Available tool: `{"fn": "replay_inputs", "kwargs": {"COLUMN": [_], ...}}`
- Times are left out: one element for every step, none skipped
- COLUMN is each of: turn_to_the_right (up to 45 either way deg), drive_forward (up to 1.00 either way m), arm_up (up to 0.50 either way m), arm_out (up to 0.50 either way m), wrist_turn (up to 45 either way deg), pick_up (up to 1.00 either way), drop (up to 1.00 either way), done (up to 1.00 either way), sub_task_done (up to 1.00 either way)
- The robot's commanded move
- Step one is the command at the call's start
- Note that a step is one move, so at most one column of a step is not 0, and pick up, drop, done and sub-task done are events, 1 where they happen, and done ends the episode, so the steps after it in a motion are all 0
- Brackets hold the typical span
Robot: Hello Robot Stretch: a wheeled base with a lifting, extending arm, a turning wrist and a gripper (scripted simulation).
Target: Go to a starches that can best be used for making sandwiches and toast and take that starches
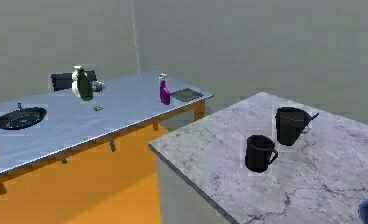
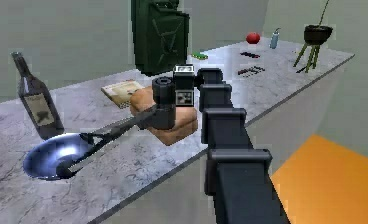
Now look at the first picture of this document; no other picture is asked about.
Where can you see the black round sink basin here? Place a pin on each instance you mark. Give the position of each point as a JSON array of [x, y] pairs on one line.
[[20, 118]]

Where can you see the purple spray bottle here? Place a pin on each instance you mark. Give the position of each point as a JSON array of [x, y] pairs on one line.
[[164, 92]]

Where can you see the dark green bottle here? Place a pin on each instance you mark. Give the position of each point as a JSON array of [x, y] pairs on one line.
[[84, 86]]

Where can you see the orange cabinet with grey worktop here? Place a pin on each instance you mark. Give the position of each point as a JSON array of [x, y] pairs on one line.
[[102, 140]]

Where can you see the dark flat square board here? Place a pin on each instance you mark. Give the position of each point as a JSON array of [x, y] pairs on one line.
[[186, 94]]

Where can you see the small dark flat item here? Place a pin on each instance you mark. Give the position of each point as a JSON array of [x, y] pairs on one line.
[[98, 108]]

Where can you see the small blue tap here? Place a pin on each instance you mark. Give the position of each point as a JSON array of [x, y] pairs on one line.
[[19, 106]]

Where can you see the black jug with spout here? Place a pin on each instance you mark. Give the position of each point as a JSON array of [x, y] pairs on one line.
[[289, 126]]

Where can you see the grey marble counter island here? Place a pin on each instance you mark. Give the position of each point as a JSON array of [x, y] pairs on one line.
[[292, 180]]

